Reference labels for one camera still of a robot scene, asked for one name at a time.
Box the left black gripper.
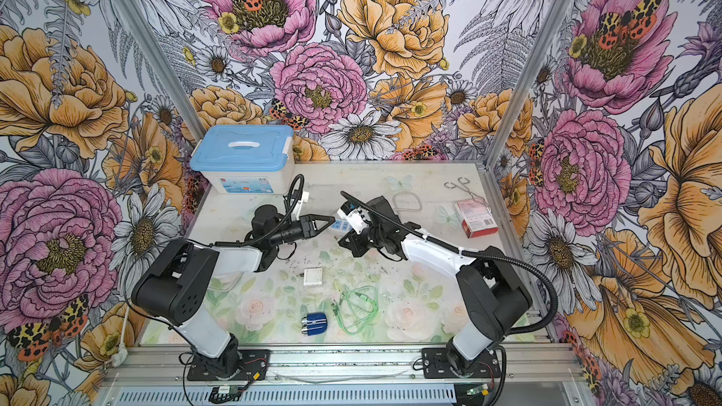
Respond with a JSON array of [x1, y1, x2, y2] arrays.
[[270, 212, 336, 245]]

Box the white usb charger adapter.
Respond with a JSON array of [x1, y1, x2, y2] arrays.
[[303, 267, 323, 287]]

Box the green charging cable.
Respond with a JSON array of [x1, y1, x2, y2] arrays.
[[331, 285, 380, 335]]

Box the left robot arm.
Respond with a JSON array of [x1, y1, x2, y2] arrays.
[[131, 205, 336, 381]]

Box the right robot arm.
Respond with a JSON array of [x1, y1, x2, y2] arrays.
[[337, 197, 532, 377]]

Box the blue lid storage box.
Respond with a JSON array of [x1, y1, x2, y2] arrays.
[[190, 124, 294, 195]]

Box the red white medicine box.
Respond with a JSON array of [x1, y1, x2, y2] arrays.
[[454, 198, 498, 239]]

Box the metal surgical scissors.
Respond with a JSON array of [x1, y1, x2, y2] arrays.
[[444, 177, 481, 199]]

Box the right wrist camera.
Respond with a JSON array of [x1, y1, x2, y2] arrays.
[[336, 209, 370, 235]]

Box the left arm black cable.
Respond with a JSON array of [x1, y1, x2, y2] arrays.
[[211, 173, 306, 249]]

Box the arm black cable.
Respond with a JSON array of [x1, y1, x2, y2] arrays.
[[339, 190, 560, 335], [211, 173, 306, 249]]

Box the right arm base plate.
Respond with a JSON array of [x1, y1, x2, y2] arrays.
[[421, 347, 501, 379]]

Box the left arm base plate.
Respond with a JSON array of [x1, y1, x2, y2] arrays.
[[186, 349, 271, 383]]

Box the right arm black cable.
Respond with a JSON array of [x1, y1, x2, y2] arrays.
[[339, 190, 560, 335]]

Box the aluminium front rail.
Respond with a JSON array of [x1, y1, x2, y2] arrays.
[[96, 343, 595, 405]]

